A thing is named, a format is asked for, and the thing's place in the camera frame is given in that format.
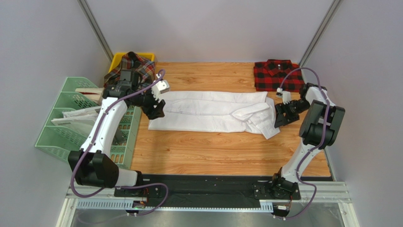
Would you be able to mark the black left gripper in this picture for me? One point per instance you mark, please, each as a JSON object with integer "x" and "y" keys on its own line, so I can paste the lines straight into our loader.
{"x": 158, "y": 112}

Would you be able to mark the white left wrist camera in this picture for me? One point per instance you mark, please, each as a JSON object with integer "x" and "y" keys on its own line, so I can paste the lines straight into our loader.
{"x": 160, "y": 88}

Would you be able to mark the red black plaid folded shirt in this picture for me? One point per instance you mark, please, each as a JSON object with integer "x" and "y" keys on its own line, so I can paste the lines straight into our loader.
{"x": 272, "y": 74}

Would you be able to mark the white long sleeve shirt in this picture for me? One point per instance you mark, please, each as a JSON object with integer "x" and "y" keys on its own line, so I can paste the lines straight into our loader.
{"x": 214, "y": 111}

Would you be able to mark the aluminium corner post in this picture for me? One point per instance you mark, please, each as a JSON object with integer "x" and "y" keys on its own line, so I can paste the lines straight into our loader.
{"x": 321, "y": 29}
{"x": 86, "y": 9}

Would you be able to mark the multicolour plaid shirt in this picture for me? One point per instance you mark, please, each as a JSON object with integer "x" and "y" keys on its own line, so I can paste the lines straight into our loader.
{"x": 144, "y": 67}

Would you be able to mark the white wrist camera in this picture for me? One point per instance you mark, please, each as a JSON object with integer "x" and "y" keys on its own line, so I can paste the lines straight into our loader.
{"x": 160, "y": 88}
{"x": 284, "y": 95}

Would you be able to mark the right aluminium corner post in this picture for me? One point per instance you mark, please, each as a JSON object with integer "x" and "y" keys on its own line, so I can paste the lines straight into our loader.
{"x": 321, "y": 29}

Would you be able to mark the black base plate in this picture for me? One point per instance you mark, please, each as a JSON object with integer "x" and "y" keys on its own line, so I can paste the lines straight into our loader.
{"x": 197, "y": 191}

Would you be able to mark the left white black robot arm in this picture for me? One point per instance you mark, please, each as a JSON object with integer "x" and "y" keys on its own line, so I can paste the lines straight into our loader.
{"x": 91, "y": 165}

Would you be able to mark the aluminium rail frame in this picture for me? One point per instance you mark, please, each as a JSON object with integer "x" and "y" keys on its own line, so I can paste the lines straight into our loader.
{"x": 323, "y": 203}

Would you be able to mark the yellow plastic bin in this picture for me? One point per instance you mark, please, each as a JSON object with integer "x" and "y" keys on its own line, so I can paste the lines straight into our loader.
{"x": 128, "y": 81}

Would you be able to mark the left aluminium corner post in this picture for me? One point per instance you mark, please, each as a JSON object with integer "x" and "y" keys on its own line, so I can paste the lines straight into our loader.
{"x": 86, "y": 9}

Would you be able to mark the green mesh file rack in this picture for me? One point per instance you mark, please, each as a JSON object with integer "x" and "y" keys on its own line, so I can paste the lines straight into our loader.
{"x": 59, "y": 141}

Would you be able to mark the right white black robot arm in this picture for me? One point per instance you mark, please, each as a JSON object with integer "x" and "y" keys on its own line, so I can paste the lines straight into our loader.
{"x": 318, "y": 130}

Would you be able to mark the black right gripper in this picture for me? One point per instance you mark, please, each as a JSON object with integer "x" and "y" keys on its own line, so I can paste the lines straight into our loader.
{"x": 287, "y": 109}

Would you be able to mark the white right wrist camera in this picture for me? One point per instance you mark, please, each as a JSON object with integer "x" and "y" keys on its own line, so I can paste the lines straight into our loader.
{"x": 284, "y": 95}

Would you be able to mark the papers in file rack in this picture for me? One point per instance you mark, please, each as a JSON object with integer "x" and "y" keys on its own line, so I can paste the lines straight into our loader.
{"x": 80, "y": 118}

